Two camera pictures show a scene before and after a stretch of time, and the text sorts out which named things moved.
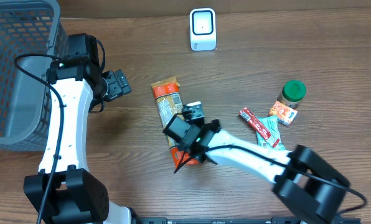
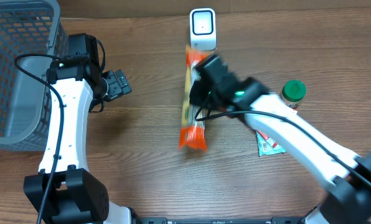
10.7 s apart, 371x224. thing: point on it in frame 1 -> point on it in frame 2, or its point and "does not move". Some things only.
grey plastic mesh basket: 17,105 does not move
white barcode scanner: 202,29 does not move
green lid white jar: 292,92 does not move
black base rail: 271,220 does not move
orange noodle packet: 167,94 -> 192,134
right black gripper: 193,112 -> 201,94
